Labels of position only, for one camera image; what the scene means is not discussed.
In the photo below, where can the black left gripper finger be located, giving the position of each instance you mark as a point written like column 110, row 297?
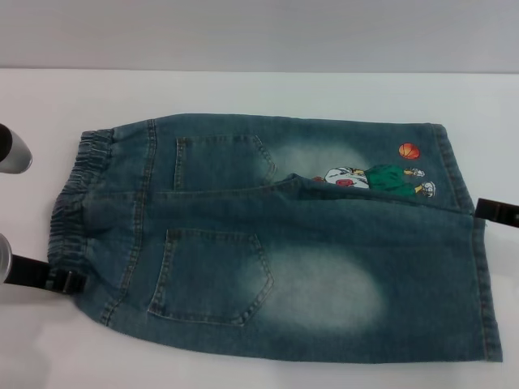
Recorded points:
column 67, row 280

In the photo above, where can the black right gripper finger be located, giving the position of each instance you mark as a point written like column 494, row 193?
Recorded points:
column 486, row 210

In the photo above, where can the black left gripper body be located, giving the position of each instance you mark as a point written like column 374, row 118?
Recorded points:
column 32, row 271

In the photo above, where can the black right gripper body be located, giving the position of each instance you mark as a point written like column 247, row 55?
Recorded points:
column 510, row 215

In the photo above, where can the blue denim shorts cartoon print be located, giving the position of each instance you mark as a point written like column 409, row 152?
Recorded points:
column 284, row 243

